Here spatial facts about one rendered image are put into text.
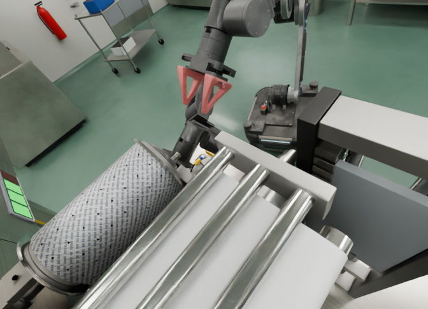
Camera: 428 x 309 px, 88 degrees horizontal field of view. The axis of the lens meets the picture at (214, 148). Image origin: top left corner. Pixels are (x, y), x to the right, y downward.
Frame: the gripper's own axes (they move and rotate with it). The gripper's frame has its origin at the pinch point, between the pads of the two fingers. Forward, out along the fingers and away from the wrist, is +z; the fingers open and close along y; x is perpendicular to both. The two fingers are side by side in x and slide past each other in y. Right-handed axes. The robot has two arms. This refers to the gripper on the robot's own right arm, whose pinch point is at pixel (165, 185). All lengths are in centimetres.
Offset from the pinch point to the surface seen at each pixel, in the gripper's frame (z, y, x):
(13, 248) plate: 20.8, 4.8, 27.3
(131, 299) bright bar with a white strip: -8.9, -34.2, 34.0
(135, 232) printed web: 3.3, -14.1, 16.4
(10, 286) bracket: 15.6, -9.3, 30.7
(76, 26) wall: -60, 447, -83
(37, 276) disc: 10.3, -13.3, 29.6
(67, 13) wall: -71, 447, -64
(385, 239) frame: -20, -46, 11
